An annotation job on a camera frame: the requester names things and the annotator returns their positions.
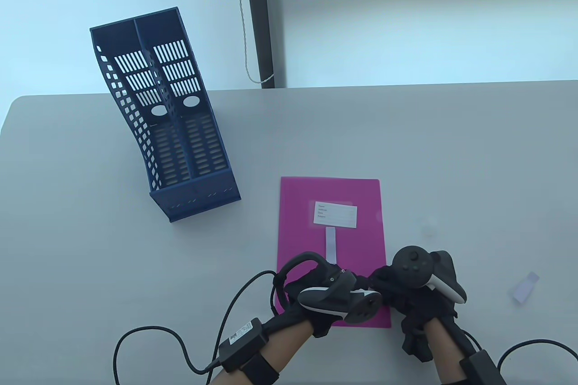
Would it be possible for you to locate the blue plastic file rack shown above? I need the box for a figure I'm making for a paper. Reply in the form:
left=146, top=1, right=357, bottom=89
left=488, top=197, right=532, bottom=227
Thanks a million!
left=89, top=7, right=242, bottom=223

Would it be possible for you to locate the black cable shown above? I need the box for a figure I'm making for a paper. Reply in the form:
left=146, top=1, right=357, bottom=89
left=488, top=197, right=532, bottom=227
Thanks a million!
left=113, top=270, right=278, bottom=385
left=461, top=331, right=578, bottom=385

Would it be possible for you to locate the pink L-shaped folder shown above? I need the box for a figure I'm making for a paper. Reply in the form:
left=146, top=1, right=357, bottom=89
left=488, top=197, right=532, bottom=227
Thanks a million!
left=275, top=176, right=392, bottom=328

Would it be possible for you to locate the black wrist sensor box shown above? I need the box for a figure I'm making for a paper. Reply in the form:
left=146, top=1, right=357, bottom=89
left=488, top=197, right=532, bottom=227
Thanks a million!
left=460, top=350, right=508, bottom=385
left=218, top=317, right=280, bottom=385

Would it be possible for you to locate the person's left hand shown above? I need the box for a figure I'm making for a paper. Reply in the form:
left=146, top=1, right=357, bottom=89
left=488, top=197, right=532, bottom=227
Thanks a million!
left=283, top=267, right=371, bottom=339

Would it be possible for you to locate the person's right hand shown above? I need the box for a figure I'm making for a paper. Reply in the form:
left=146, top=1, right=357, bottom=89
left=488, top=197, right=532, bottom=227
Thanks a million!
left=367, top=264, right=460, bottom=335

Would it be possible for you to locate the black window frame post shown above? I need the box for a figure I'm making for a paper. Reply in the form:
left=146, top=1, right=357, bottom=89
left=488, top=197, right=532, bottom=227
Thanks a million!
left=243, top=0, right=277, bottom=89

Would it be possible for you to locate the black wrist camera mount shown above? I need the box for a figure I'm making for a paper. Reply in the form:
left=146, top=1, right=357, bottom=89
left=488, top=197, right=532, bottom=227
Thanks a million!
left=400, top=317, right=434, bottom=363

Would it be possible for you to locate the black and white controller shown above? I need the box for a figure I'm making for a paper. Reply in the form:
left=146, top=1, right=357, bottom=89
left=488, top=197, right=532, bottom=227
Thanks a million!
left=392, top=246, right=468, bottom=304
left=275, top=252, right=383, bottom=325

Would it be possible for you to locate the white label card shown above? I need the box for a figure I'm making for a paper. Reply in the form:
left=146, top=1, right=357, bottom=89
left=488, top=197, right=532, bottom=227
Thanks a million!
left=313, top=201, right=358, bottom=227

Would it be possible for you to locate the person's right forearm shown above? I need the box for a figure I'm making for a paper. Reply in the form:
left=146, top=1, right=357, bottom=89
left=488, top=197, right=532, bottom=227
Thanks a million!
left=424, top=317, right=470, bottom=385

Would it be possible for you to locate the white blind cord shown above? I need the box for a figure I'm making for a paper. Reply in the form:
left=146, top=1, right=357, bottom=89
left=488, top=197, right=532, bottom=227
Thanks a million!
left=234, top=0, right=275, bottom=84

